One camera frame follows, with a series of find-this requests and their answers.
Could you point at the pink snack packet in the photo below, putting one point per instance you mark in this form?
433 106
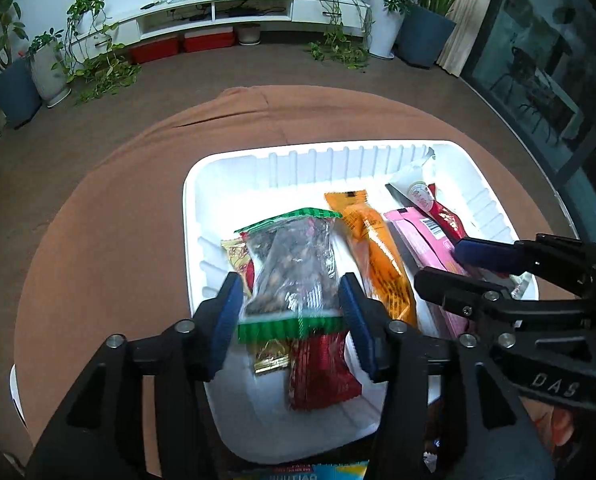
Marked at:
418 240

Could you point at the clear green-edged nut packet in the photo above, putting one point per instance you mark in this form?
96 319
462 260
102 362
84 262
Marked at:
293 260

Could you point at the gold snack packet red oval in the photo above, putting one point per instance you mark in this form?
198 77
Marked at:
235 257

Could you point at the white television cabinet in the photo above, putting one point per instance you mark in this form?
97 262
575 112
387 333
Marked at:
318 7

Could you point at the plant in tall white pot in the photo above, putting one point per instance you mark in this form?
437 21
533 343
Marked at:
385 30

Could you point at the small round pot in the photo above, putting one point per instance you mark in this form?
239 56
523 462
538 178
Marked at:
248 33

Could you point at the orange snack packet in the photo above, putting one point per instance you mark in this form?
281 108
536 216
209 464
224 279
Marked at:
373 245

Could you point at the large-leaf plant in blue pot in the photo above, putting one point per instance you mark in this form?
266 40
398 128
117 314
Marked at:
425 35

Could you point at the glass sliding door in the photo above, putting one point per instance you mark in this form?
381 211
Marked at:
543 70

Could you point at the red and white snack packet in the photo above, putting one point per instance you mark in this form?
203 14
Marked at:
450 215

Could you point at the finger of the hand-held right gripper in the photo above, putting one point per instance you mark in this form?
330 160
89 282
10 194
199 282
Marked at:
483 254
458 295

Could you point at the white red-striped snack packet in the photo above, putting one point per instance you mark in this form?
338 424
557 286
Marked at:
410 175

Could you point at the plant in white ribbed pot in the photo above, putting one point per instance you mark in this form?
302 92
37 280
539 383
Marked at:
50 72

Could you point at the round brown table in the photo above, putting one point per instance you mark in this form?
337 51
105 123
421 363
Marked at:
103 235

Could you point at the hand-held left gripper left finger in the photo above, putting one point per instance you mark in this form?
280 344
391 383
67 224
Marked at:
228 312

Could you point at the beige curtain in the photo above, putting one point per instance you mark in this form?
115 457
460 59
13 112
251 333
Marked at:
470 25

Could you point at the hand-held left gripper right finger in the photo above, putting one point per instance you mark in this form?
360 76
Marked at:
360 325

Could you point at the dark red snack packet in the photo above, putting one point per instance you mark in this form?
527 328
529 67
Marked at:
318 375

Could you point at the large trailing pothos plant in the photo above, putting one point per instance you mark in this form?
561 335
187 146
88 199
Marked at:
105 70

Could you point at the white plastic tray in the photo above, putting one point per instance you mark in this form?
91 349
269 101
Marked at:
278 180

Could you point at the red storage box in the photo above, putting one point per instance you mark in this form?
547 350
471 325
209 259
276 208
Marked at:
154 50
208 41

